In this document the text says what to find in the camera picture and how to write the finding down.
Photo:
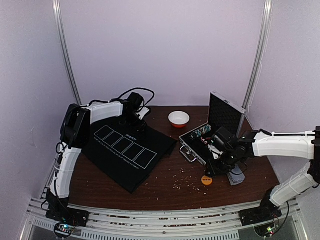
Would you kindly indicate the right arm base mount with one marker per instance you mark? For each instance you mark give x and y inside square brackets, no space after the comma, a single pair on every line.
[257,215]

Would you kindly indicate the black poker table mat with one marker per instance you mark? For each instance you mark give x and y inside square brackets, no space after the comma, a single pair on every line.
[126,155]

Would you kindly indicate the aluminium frame post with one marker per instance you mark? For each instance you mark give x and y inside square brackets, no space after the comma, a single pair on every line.
[261,47]
[64,47]

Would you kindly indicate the red black triangle card box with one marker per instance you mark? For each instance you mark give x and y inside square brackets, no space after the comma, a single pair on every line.
[206,141]

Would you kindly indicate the aluminium front rail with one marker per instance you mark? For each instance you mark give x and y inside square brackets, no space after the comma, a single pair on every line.
[216,223]

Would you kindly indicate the grey playing card deck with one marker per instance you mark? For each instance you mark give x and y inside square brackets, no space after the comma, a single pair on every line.
[236,176]

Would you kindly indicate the poker chip row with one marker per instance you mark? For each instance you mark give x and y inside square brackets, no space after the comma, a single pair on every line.
[200,131]

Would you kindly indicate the right aluminium frame post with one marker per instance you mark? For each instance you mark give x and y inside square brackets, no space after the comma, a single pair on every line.
[261,47]

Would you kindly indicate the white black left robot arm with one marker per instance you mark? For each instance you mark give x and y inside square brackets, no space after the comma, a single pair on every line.
[75,135]

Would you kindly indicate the aluminium poker chip case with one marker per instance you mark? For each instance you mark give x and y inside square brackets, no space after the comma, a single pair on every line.
[221,113]

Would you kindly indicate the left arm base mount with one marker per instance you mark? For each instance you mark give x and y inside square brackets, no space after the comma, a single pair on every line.
[74,217]

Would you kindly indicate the left aluminium frame post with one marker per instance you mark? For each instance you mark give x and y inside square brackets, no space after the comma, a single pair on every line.
[64,47]

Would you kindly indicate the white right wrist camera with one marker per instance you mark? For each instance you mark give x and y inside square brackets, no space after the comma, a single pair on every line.
[214,151]

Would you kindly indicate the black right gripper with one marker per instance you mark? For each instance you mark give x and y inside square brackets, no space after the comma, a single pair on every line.
[213,167]

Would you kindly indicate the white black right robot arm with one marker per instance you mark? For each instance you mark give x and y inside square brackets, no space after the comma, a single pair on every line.
[260,143]

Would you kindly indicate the orange big blind button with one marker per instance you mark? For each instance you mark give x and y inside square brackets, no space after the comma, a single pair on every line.
[205,180]

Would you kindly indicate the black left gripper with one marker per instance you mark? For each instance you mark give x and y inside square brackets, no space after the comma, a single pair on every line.
[140,127]

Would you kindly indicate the white orange bowl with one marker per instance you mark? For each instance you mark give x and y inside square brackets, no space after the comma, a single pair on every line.
[178,119]

